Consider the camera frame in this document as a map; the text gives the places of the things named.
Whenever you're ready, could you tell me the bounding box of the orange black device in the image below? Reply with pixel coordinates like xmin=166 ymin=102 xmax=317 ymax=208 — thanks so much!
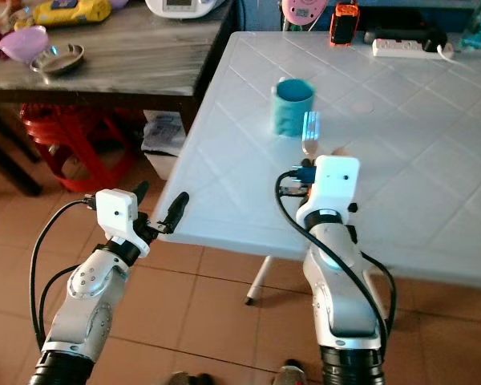
xmin=329 ymin=2 xmax=362 ymax=47

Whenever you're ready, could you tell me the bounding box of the dark wooden table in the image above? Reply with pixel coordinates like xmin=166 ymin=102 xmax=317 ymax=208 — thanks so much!
xmin=0 ymin=0 xmax=239 ymax=198

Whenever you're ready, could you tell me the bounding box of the white power strip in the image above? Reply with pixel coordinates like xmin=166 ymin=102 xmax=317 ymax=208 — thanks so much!
xmin=371 ymin=38 xmax=455 ymax=61

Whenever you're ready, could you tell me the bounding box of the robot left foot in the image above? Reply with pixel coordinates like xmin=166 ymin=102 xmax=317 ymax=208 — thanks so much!
xmin=167 ymin=371 xmax=211 ymax=385

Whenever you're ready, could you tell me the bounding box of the teal plastic cup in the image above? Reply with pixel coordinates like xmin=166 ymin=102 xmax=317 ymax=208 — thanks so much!
xmin=273 ymin=77 xmax=317 ymax=138

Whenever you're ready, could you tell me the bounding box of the silver metal fork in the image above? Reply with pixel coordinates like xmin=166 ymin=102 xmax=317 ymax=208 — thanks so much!
xmin=301 ymin=111 xmax=321 ymax=158

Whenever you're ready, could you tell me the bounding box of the pink round gadget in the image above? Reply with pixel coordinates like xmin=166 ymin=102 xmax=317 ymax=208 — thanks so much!
xmin=281 ymin=0 xmax=334 ymax=26

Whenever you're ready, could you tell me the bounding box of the white storage box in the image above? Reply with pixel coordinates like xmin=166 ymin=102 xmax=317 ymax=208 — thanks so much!
xmin=140 ymin=111 xmax=195 ymax=180

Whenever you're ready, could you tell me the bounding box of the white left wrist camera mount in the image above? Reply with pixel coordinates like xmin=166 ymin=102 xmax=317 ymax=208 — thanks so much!
xmin=94 ymin=188 xmax=142 ymax=246

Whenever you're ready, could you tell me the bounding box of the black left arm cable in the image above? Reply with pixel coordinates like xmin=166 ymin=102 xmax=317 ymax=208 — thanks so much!
xmin=29 ymin=197 xmax=97 ymax=354

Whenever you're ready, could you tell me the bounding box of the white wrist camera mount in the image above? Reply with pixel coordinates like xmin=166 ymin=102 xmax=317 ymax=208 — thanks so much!
xmin=94 ymin=188 xmax=142 ymax=246
xmin=296 ymin=154 xmax=362 ymax=225

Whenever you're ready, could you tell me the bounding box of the white kitchen appliance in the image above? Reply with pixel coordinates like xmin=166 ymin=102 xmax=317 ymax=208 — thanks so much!
xmin=144 ymin=0 xmax=230 ymax=19

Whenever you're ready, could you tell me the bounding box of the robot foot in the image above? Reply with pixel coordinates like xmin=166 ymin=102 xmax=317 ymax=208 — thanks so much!
xmin=167 ymin=371 xmax=211 ymax=385
xmin=274 ymin=360 xmax=307 ymax=385

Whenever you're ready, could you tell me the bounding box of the purple plastic bowl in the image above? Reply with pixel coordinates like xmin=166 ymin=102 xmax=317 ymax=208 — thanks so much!
xmin=0 ymin=25 xmax=50 ymax=64

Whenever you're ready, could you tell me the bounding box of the red plastic stool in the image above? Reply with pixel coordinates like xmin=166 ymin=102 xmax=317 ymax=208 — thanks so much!
xmin=20 ymin=103 xmax=123 ymax=195

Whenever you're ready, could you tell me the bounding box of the white plastic table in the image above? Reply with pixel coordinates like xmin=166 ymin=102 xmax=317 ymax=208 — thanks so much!
xmin=172 ymin=31 xmax=481 ymax=307

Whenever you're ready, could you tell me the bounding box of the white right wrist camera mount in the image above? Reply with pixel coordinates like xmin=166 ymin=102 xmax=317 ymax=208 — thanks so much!
xmin=296 ymin=154 xmax=362 ymax=225

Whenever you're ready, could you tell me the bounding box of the yellow package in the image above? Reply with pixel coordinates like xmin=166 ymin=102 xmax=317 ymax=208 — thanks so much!
xmin=32 ymin=0 xmax=113 ymax=28

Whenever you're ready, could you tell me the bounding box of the small metal dish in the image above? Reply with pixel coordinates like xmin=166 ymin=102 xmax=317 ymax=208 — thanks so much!
xmin=30 ymin=43 xmax=87 ymax=77

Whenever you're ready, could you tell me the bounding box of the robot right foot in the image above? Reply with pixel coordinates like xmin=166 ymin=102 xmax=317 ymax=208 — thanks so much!
xmin=274 ymin=360 xmax=307 ymax=385

